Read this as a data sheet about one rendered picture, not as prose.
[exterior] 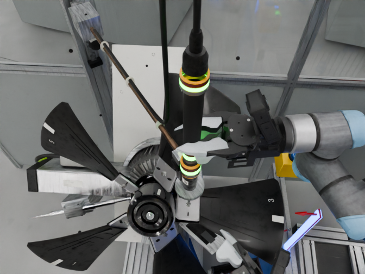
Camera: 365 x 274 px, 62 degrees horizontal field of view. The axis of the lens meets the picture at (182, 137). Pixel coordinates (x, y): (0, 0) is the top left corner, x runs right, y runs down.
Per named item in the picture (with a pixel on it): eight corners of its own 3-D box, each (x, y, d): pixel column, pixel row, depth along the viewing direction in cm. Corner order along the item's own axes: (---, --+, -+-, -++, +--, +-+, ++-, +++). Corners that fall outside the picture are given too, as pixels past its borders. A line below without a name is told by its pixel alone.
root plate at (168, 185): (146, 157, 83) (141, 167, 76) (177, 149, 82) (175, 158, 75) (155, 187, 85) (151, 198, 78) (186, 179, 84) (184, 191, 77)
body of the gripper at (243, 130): (224, 170, 60) (283, 164, 61) (230, 145, 53) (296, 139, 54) (217, 138, 64) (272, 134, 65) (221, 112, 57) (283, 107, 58)
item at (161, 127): (90, 31, 94) (89, 27, 93) (94, 30, 94) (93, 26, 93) (178, 159, 67) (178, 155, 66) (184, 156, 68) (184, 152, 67)
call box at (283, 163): (271, 142, 120) (277, 126, 111) (296, 144, 119) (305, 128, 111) (275, 179, 111) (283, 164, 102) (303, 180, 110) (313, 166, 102)
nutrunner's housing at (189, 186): (178, 188, 75) (174, 27, 38) (192, 181, 76) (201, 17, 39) (186, 201, 73) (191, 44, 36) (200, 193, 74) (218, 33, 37)
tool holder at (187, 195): (165, 176, 74) (163, 155, 66) (189, 163, 76) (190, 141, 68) (184, 206, 70) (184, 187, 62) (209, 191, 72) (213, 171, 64)
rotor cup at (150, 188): (125, 178, 87) (112, 198, 74) (173, 166, 85) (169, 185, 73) (140, 222, 90) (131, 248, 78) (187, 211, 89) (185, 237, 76)
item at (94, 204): (137, 198, 91) (31, 219, 95) (135, 192, 91) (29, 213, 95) (136, 201, 89) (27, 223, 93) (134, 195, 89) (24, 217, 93)
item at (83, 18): (73, 27, 101) (65, 3, 94) (93, 20, 103) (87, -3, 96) (84, 44, 96) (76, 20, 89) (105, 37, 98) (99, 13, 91)
